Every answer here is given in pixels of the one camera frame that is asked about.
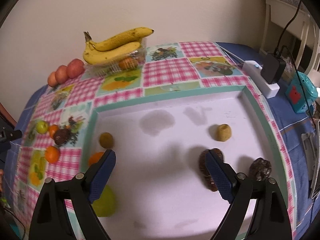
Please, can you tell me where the green apple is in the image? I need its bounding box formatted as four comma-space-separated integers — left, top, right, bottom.
92, 185, 117, 217
36, 120, 49, 134

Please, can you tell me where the orange mandarin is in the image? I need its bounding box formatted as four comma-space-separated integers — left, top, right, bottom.
48, 125, 60, 139
44, 146, 60, 164
88, 152, 104, 167

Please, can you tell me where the pink checkered fruit tablecloth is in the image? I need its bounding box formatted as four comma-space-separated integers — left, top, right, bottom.
6, 42, 296, 239

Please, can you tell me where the black power adapter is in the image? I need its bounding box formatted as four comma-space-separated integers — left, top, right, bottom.
261, 53, 286, 85

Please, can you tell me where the white wooden shelf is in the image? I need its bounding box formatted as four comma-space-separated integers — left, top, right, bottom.
259, 0, 319, 81

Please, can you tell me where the dark round passion fruit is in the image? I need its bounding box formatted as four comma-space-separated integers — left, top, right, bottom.
53, 128, 71, 146

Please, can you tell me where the wrinkled dark brown fruit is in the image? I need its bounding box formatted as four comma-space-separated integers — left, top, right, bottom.
248, 158, 272, 181

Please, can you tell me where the pale orange apple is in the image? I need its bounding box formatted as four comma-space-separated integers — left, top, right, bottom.
47, 72, 59, 87

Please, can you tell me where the red apple middle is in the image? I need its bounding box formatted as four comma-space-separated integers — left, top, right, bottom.
55, 65, 69, 84

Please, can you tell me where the black power cable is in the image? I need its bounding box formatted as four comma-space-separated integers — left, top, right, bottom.
272, 0, 320, 136

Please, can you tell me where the red apple right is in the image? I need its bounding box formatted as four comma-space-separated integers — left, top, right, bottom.
67, 59, 85, 79

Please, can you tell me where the yellow banana bunch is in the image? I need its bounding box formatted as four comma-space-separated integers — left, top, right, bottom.
82, 27, 154, 65

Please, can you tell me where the teal toy box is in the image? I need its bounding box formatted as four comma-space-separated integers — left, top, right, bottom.
285, 72, 318, 113

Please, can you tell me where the red apple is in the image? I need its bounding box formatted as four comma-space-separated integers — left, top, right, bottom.
67, 59, 85, 79
55, 65, 69, 84

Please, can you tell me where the tan round longan fruit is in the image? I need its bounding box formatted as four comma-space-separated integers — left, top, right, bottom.
99, 132, 114, 149

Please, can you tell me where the white power strip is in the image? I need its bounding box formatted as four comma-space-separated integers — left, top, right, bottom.
242, 60, 280, 99

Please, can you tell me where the long dark brown avocado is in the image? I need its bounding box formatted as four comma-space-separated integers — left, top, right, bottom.
198, 149, 217, 192

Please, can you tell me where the clear plastic fruit container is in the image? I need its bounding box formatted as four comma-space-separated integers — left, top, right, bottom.
84, 46, 146, 77

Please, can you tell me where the white tray teal rim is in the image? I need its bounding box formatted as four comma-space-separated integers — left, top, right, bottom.
67, 84, 298, 240

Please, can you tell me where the small tan round fruit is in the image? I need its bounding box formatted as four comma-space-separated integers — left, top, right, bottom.
216, 124, 232, 142

